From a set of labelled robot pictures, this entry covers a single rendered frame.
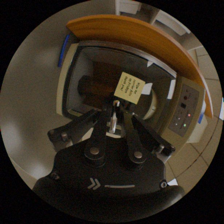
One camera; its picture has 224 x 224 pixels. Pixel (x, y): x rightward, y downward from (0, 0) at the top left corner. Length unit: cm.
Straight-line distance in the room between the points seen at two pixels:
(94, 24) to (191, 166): 176
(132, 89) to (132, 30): 21
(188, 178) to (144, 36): 170
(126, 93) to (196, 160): 149
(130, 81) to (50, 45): 29
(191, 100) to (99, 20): 41
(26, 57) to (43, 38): 7
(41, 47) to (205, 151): 173
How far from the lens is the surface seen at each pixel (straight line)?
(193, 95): 33
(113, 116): 17
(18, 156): 33
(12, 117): 26
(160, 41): 28
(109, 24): 28
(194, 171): 156
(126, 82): 21
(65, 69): 30
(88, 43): 29
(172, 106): 31
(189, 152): 154
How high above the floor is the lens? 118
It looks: 2 degrees up
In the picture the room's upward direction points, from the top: 107 degrees clockwise
